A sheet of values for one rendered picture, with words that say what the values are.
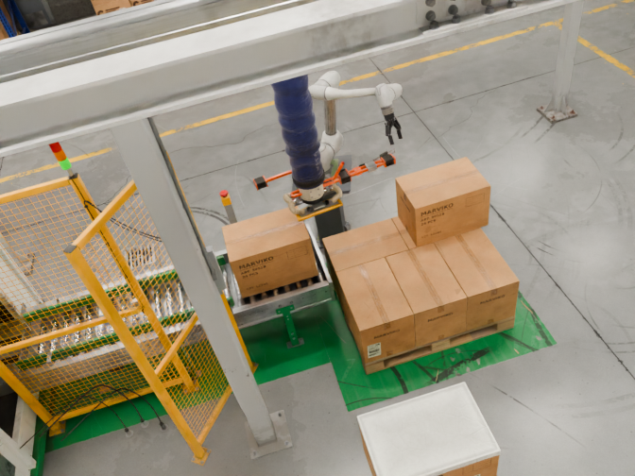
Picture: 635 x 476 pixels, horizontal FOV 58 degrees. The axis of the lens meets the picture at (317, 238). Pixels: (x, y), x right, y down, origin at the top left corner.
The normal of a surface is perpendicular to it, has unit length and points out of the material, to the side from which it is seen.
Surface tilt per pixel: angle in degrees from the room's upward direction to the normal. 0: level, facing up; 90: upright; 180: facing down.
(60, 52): 90
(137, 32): 90
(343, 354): 0
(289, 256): 90
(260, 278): 90
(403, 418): 0
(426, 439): 0
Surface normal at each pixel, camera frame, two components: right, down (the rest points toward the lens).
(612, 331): -0.15, -0.71
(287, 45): 0.25, 0.64
